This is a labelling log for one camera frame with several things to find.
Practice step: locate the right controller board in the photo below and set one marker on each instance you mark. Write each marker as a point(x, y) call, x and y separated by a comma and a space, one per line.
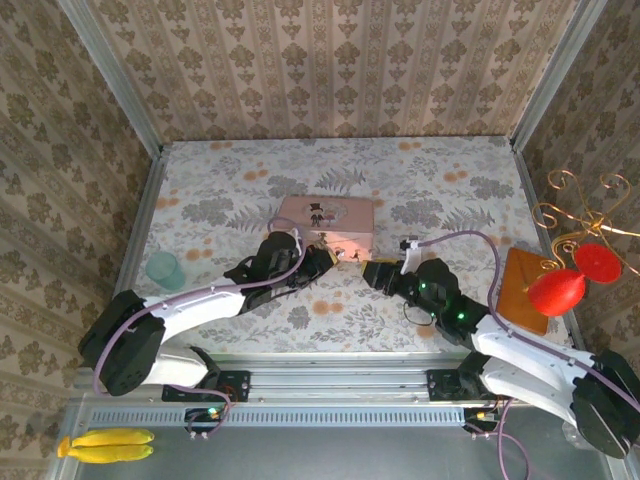
point(482, 419)

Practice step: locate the green translucent cup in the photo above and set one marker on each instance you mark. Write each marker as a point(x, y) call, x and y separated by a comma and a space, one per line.
point(165, 272)

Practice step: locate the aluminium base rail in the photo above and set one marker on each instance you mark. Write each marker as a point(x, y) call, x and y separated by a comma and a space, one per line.
point(340, 377)

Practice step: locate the yellow banana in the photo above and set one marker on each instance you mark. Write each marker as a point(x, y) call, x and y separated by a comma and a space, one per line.
point(110, 453)
point(115, 436)

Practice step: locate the pink wedding print box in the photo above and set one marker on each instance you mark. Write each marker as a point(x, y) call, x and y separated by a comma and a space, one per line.
point(330, 215)

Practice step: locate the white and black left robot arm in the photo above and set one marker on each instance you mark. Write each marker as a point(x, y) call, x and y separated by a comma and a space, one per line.
point(190, 310)

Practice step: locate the controller board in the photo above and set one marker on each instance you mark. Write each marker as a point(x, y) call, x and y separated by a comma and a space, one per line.
point(482, 419)
point(205, 417)

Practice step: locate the red round flat ornament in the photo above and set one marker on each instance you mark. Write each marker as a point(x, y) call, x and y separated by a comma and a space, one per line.
point(597, 263)

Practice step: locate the left controller board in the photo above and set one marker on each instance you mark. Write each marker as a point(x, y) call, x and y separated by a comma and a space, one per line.
point(205, 417)

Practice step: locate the orange wooden board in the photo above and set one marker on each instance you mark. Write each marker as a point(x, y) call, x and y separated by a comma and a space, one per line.
point(515, 295)

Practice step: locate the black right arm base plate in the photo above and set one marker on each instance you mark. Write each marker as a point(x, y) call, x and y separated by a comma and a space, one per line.
point(442, 384)

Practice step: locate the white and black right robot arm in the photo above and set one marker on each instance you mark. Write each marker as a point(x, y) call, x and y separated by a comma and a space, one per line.
point(525, 355)

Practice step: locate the red egg-shaped ornament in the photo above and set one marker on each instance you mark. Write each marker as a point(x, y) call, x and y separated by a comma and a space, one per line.
point(556, 292)

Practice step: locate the aluminium frame post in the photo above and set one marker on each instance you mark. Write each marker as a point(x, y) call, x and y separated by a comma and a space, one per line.
point(110, 75)
point(555, 75)

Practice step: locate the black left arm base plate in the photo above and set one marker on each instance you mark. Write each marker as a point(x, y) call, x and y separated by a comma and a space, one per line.
point(237, 382)

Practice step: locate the clear plastic bottle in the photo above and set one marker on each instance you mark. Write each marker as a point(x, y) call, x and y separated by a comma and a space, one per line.
point(572, 432)

